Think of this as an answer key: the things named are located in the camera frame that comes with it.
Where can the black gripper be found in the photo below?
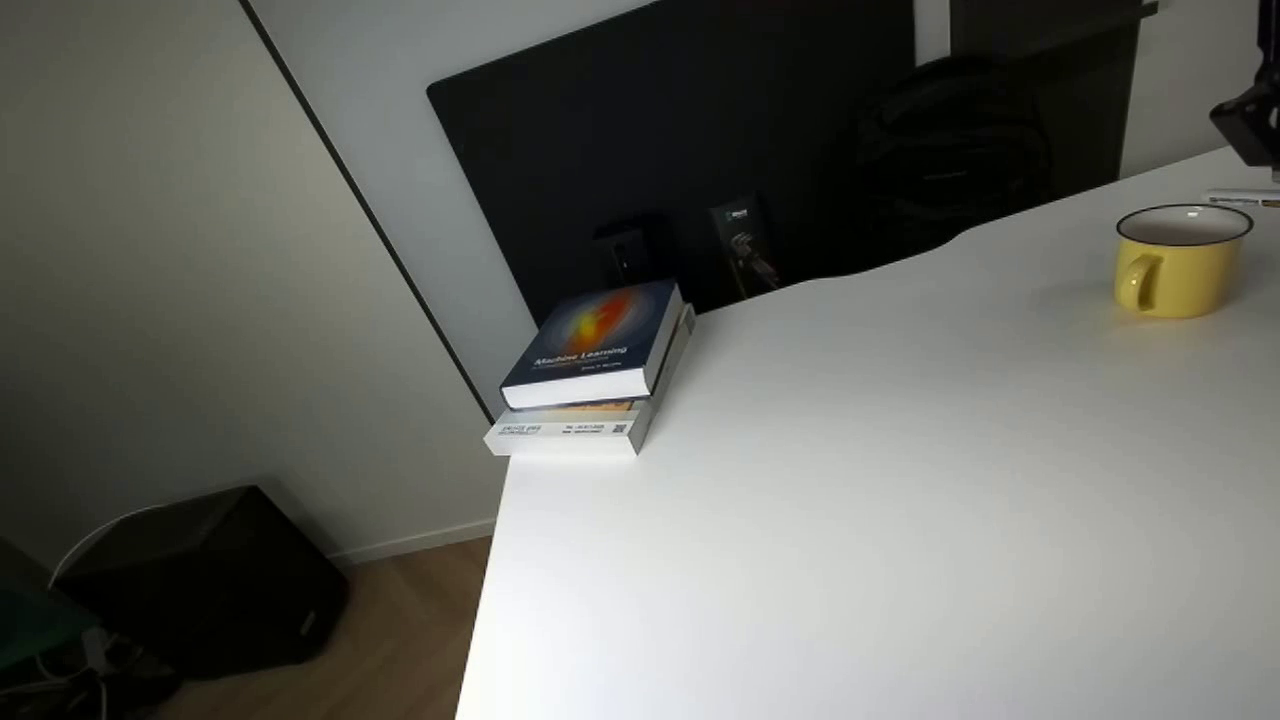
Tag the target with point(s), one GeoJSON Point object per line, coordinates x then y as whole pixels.
{"type": "Point", "coordinates": [1254, 122]}

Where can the blue capped white pen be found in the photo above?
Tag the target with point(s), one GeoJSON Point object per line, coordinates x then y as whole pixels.
{"type": "Point", "coordinates": [1245, 203]}

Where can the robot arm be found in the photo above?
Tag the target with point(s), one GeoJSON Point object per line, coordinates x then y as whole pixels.
{"type": "Point", "coordinates": [1270, 37]}

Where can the yellow enamel mug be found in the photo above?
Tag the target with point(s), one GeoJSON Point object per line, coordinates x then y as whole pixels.
{"type": "Point", "coordinates": [1183, 272]}

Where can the black backpack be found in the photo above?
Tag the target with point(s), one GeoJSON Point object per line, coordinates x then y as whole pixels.
{"type": "Point", "coordinates": [950, 160]}

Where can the black power socket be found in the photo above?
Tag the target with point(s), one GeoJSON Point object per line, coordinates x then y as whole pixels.
{"type": "Point", "coordinates": [743, 240]}

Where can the black monitor screen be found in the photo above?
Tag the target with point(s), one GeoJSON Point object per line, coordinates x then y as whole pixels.
{"type": "Point", "coordinates": [641, 133]}

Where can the dark blue cover book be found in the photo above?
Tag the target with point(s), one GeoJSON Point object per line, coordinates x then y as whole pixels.
{"type": "Point", "coordinates": [595, 341]}

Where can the stack of books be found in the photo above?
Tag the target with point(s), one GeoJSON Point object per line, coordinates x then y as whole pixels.
{"type": "Point", "coordinates": [586, 430]}

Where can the black bag on floor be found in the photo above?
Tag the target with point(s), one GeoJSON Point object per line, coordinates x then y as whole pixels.
{"type": "Point", "coordinates": [207, 582]}

